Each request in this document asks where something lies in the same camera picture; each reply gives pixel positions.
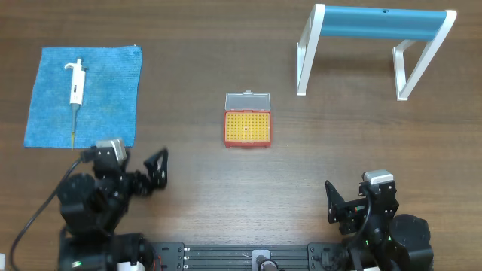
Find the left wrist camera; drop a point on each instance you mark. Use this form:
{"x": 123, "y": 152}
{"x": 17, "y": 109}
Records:
{"x": 112, "y": 147}

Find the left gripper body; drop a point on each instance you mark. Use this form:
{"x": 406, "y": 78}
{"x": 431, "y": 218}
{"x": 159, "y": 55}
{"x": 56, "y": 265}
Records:
{"x": 109, "y": 165}

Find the white pipette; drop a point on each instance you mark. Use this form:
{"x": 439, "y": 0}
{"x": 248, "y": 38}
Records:
{"x": 77, "y": 86}

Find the white and blue stand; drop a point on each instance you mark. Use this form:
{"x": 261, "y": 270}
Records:
{"x": 376, "y": 23}

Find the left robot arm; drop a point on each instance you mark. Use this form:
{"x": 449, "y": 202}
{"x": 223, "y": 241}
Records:
{"x": 88, "y": 211}

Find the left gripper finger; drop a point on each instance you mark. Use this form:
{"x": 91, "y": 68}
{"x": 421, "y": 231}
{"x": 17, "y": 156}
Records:
{"x": 160, "y": 169}

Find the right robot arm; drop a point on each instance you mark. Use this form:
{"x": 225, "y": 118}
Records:
{"x": 406, "y": 241}

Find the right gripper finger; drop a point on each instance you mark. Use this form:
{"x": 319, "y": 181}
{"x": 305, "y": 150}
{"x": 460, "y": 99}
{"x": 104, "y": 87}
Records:
{"x": 333, "y": 199}

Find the red and yellow tip box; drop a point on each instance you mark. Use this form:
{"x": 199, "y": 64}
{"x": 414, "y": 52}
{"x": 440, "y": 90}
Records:
{"x": 247, "y": 126}

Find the mounting rail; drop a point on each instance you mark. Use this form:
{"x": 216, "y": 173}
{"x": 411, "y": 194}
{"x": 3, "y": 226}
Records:
{"x": 244, "y": 257}

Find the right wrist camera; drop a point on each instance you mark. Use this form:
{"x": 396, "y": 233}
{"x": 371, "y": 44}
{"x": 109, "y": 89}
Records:
{"x": 377, "y": 176}

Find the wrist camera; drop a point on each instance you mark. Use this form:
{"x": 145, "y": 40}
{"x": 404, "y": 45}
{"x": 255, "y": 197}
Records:
{"x": 377, "y": 176}
{"x": 112, "y": 147}

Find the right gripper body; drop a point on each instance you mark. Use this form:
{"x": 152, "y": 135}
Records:
{"x": 380, "y": 201}

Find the blue cloth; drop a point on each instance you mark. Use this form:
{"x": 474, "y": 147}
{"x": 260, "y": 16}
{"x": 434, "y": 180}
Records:
{"x": 109, "y": 94}

